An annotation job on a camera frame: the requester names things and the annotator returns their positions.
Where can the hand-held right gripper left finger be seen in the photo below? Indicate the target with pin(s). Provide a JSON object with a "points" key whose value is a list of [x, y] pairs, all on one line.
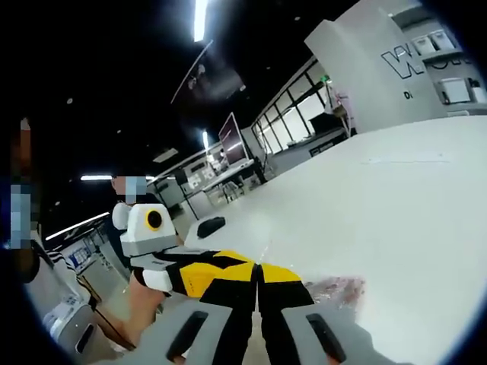
{"points": [[232, 323]]}

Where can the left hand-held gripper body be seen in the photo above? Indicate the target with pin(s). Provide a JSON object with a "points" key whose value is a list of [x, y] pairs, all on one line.
{"points": [[148, 243]]}

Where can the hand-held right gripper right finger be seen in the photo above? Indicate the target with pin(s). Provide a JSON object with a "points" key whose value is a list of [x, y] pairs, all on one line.
{"points": [[281, 327]]}

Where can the clear resealable bag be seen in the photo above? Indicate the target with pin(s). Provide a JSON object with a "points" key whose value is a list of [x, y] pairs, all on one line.
{"points": [[338, 291]]}

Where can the person's left hand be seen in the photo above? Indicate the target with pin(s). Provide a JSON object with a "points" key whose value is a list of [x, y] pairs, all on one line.
{"points": [[144, 300]]}

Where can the black oblong case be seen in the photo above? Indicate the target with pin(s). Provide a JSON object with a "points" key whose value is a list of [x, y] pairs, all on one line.
{"points": [[211, 226]]}

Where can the white background desk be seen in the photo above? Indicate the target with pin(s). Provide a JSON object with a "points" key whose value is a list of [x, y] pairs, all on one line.
{"points": [[232, 172]]}

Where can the person's striped black shirt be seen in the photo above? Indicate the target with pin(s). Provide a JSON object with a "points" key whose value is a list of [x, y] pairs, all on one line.
{"points": [[57, 262]]}

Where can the white grey device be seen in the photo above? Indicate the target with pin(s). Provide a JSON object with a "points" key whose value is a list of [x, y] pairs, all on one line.
{"points": [[72, 323]]}

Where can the large tilted display screen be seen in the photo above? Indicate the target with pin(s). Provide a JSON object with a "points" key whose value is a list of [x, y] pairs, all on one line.
{"points": [[232, 138]]}

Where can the dark low counter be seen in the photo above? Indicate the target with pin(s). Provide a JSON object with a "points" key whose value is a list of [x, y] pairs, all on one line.
{"points": [[327, 146]]}

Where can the black-framed glass partition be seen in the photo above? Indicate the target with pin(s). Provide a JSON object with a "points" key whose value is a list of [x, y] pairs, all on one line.
{"points": [[289, 114]]}

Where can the person's head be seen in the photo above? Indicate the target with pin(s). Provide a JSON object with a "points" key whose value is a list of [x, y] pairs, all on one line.
{"points": [[23, 152]]}

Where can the black monitor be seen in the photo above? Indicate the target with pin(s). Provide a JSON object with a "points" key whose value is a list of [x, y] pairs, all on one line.
{"points": [[325, 122]]}

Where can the dark hanging ceiling panel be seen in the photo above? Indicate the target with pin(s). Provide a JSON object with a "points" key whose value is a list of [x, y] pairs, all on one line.
{"points": [[213, 81]]}

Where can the white pink floor stand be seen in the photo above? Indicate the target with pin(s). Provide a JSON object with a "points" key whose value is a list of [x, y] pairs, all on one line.
{"points": [[340, 100]]}

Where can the long ceiling light strip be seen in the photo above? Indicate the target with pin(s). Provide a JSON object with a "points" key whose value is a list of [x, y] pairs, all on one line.
{"points": [[200, 21]]}

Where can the row of white storage bins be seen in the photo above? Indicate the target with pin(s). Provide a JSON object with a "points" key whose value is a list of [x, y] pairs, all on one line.
{"points": [[454, 90]]}

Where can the grey metal shelf rack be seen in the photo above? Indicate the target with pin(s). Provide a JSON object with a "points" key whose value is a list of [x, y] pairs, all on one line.
{"points": [[449, 61]]}

